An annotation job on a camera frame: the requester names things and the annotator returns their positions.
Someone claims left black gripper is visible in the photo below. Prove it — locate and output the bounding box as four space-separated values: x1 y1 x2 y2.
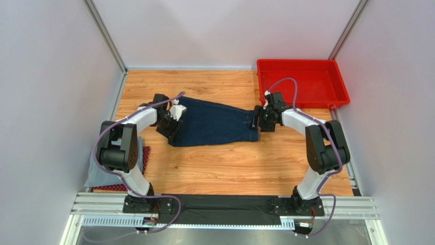
156 111 184 142

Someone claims dark blue denim skirt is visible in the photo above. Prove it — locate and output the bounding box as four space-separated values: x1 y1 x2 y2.
168 96 259 147

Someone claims red polka dot skirt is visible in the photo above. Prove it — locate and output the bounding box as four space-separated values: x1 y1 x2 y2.
89 146 153 195

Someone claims light blue denim skirt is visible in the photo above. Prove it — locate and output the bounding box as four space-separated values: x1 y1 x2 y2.
84 136 143 187

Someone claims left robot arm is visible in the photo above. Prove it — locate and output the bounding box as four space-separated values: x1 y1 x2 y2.
92 92 187 213

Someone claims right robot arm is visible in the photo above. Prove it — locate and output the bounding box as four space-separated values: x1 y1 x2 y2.
251 91 350 215

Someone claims red plastic bin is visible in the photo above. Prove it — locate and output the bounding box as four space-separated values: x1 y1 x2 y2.
256 59 350 109

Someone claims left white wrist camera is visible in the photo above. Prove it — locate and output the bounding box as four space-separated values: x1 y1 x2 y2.
169 99 187 121

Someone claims aluminium frame rail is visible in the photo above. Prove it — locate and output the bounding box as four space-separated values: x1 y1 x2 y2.
70 192 388 244

